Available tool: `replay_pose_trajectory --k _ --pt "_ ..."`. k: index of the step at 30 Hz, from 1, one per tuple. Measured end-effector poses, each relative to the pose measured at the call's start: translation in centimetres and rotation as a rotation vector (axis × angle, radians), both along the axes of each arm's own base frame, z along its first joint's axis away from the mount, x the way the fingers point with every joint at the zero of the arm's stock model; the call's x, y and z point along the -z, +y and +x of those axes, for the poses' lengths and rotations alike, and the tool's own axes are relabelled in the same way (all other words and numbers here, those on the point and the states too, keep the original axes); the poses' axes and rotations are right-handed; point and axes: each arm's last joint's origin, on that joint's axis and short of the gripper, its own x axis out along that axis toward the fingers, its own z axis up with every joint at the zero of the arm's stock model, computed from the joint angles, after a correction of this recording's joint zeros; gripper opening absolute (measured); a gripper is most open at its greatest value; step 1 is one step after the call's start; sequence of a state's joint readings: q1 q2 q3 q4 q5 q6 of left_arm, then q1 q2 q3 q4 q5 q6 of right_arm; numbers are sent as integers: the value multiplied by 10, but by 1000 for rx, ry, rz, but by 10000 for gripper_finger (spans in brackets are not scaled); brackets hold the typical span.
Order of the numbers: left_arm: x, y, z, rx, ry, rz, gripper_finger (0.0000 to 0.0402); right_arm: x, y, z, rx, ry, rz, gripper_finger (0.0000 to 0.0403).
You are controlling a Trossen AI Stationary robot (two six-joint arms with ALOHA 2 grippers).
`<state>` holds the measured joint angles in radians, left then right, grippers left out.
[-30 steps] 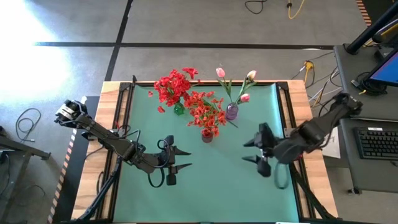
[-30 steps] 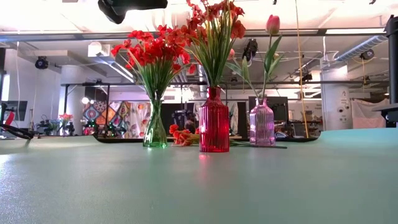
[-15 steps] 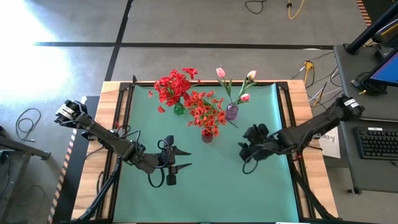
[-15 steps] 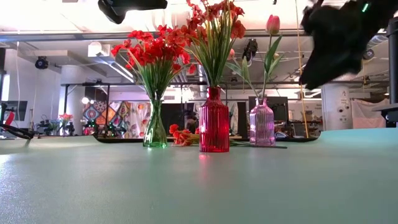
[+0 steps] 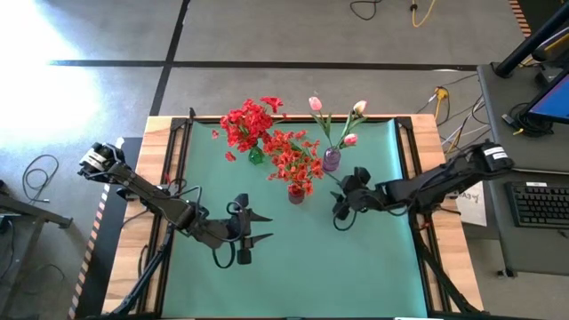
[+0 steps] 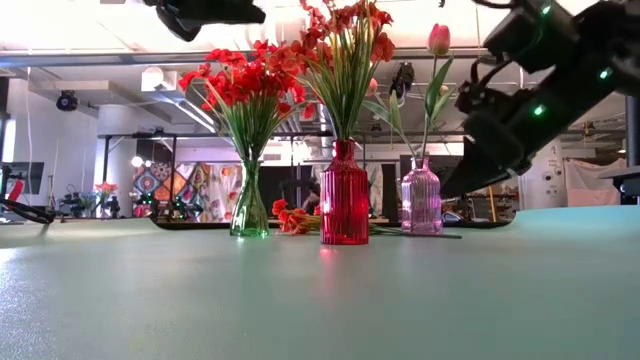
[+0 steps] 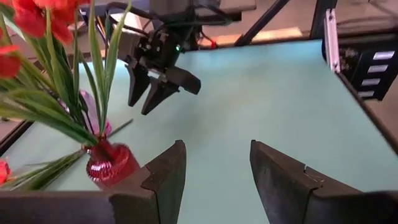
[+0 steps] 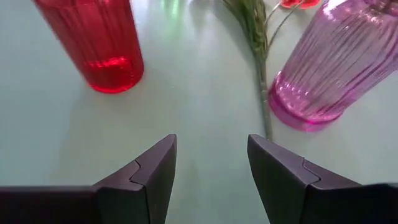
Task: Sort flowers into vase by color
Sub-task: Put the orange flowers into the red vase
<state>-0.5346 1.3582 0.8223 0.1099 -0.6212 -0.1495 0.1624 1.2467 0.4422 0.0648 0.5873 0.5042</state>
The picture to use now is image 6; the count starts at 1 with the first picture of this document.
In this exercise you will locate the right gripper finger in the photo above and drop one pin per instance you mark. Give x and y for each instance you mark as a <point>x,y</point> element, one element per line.
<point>475,175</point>

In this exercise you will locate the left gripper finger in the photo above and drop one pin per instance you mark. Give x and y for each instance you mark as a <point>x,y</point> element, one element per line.
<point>235,12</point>

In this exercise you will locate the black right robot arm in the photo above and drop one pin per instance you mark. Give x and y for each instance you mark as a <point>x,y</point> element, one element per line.
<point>590,45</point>

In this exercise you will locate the purple ribbed glass vase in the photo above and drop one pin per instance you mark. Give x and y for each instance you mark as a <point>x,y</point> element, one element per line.
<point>421,200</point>

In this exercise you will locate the red ribbed glass vase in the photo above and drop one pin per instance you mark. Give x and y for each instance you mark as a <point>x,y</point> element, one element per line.
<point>344,200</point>

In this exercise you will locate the green glass vase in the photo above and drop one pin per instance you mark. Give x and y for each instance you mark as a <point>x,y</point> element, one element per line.
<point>249,210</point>

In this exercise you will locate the white column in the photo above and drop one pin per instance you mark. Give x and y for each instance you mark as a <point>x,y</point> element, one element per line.
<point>547,180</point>

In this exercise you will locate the white ceiling box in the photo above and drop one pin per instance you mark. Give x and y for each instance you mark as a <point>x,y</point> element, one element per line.
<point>162,82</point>

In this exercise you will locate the white hanging cloth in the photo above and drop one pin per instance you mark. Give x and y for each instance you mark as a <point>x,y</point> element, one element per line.
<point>595,182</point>

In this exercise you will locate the black monitor pole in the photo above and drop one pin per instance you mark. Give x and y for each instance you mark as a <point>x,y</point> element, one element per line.
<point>632,130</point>

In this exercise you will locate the black ceiling spotlight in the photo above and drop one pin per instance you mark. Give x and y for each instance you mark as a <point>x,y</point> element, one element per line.
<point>66,101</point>

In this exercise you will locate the colourful patterned cloth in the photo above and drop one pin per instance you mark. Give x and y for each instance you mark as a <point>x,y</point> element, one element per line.
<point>170,185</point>

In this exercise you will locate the small pink flower bouquet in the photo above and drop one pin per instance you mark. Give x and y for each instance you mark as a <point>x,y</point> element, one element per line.
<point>106,192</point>

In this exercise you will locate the teal table mat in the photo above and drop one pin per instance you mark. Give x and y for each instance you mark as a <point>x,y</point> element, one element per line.
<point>320,300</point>

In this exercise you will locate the small black monitor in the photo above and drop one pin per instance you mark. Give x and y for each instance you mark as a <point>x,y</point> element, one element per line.
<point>25,177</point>

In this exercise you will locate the grey metal frame beam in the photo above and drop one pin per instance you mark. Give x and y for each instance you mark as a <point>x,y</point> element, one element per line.
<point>125,57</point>

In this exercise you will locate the black ceiling camera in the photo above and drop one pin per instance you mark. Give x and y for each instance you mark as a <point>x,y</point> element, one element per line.
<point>402,80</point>

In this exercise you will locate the black metal station frame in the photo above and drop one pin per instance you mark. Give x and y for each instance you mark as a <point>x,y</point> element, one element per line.
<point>150,135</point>

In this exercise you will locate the black aluminium table frame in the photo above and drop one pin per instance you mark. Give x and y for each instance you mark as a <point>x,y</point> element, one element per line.
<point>200,225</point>

